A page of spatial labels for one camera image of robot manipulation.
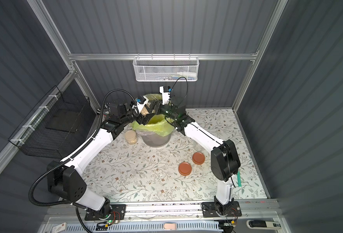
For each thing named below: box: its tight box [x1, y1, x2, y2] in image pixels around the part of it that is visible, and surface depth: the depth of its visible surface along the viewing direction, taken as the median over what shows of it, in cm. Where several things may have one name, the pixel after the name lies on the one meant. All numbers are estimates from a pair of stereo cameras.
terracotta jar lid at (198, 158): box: [191, 151, 206, 166], surface depth 93 cm
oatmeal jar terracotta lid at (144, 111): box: [140, 105, 150, 117], surface depth 71 cm
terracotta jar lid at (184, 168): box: [177, 161, 192, 177], surface depth 89 cm
